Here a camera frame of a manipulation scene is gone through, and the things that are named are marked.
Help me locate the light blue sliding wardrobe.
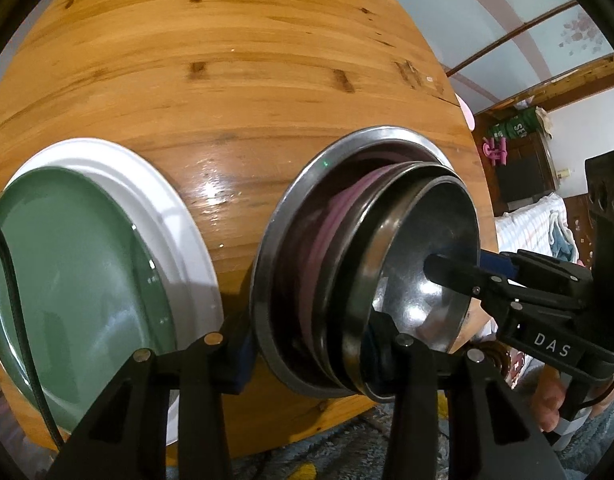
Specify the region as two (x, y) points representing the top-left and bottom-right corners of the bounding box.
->
(367, 0), (614, 113)

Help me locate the pink bowl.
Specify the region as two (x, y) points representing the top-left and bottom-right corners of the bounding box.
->
(299, 162), (414, 362)

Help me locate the white checked blanket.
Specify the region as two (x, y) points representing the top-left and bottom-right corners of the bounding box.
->
(494, 193), (581, 267)

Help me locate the white plate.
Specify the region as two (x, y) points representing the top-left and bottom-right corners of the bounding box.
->
(9, 139), (225, 447)

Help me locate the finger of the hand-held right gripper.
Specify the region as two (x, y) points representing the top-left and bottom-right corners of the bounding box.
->
(479, 249), (588, 286)
(424, 253), (586, 312)

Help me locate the small steel bowl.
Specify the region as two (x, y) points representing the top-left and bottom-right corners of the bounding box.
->
(359, 174), (482, 403)

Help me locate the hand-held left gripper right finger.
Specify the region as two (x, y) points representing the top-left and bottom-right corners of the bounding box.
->
(364, 315), (570, 480)

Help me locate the pink toy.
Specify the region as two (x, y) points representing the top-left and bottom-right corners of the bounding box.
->
(481, 136), (508, 167)

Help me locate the blue fuzzy rug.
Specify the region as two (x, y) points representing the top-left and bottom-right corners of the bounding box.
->
(164, 385), (614, 480)

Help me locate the pink plastic stool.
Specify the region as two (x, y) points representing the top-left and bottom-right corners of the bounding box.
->
(459, 93), (477, 132)

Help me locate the person's right hand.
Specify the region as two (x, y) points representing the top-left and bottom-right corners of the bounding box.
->
(530, 367), (568, 431)

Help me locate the large steel bowl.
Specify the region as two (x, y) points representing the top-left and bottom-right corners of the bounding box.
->
(249, 126), (468, 401)

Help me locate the green printed bag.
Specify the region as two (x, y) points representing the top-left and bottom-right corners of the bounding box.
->
(488, 109), (541, 142)

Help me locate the green plate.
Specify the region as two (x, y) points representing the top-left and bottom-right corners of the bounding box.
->
(0, 167), (180, 433)

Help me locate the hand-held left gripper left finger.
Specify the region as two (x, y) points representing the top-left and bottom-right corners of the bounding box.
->
(47, 310), (255, 480)

